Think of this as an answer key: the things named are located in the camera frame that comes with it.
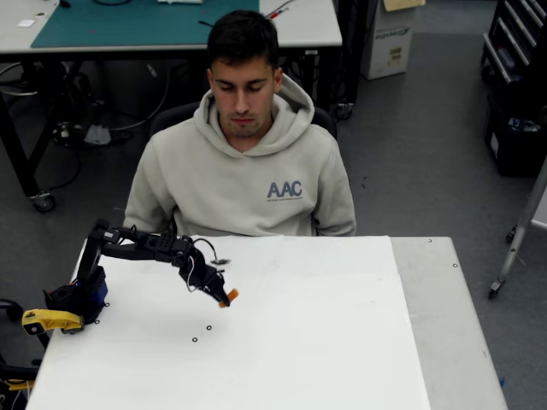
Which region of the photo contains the black robot arm blue base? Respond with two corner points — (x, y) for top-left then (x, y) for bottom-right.
(42, 219), (193, 325)

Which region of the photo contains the white paper table cover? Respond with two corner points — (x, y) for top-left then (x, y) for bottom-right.
(25, 234), (432, 410)

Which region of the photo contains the man in beige hoodie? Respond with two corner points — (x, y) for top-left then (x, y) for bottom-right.
(122, 10), (357, 238)

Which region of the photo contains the yellow clamp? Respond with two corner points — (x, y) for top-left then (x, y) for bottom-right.
(21, 308), (85, 337)

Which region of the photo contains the black office chair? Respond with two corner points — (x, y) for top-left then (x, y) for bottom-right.
(148, 101), (338, 237)

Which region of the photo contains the white crumpled bag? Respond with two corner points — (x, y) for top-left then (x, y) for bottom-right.
(84, 125), (113, 145)

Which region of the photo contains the black armrest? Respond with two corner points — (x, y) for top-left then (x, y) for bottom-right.
(0, 298), (25, 321)

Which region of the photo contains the black round device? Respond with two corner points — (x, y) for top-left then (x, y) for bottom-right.
(53, 121), (85, 149)

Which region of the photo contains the yellow black tool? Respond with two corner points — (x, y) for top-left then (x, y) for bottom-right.
(0, 378), (34, 393)

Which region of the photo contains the green cutting mat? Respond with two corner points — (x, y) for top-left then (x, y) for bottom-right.
(30, 0), (261, 49)

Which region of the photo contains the grey workbench with black legs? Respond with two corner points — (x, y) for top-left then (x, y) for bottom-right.
(0, 0), (356, 214)

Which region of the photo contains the white cardboard box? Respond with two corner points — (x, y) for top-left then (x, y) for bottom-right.
(360, 0), (418, 81)

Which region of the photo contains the grey metal stand with casters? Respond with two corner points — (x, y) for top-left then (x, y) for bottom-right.
(489, 155), (547, 300)

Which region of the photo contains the black storage bin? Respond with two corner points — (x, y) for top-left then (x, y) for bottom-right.
(484, 85), (547, 179)

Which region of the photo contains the tan manila folder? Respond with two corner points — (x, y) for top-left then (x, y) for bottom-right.
(382, 0), (427, 12)

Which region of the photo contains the black tool drawer cart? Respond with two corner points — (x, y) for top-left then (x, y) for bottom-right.
(480, 0), (547, 85)

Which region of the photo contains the black camera cable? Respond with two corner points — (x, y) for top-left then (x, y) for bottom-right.
(194, 237), (217, 261)

